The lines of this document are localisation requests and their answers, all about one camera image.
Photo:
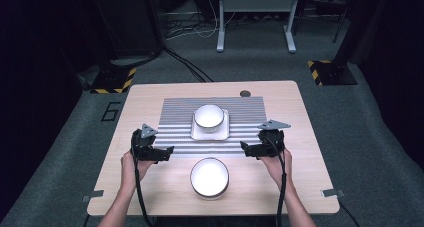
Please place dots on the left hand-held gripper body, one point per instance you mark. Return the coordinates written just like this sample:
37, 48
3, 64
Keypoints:
143, 147

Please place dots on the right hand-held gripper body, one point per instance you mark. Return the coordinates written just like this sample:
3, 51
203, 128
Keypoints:
273, 142

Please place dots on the white rectangular tray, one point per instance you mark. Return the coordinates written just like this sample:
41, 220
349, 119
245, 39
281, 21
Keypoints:
210, 136

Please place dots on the white bowl with dark rim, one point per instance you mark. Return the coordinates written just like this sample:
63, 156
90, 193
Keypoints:
209, 177
209, 116

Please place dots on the person's right hand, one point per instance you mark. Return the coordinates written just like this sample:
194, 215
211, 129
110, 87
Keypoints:
275, 168

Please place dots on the person's left hand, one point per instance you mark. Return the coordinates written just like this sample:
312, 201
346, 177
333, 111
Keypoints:
128, 168

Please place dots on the grey striped table mat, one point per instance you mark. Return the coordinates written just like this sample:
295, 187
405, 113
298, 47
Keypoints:
176, 120

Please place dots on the grey tape strip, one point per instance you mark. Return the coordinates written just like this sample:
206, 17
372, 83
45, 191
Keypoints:
333, 192
92, 196

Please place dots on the black floor plate hazard tape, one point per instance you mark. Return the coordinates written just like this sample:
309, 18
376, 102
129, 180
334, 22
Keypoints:
333, 73
113, 80

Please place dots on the black cabinet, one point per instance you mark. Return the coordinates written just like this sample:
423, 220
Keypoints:
126, 20

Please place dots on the black stand column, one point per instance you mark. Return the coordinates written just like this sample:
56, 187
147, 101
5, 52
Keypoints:
353, 23

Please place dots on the white metal desk frame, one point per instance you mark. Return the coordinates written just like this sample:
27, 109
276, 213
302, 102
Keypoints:
256, 3

